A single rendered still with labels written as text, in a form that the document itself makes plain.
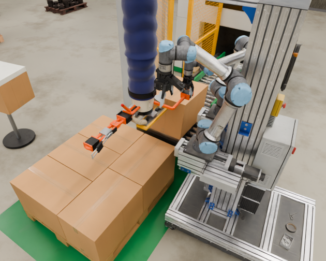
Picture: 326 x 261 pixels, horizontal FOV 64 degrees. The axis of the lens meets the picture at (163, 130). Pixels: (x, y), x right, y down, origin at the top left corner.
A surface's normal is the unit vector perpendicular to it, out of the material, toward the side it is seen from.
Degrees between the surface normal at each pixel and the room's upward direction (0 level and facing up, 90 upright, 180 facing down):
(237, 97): 83
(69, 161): 0
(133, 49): 101
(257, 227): 0
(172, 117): 83
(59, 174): 0
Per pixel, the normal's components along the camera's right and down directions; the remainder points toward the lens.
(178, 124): -0.49, 0.44
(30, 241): 0.03, -0.77
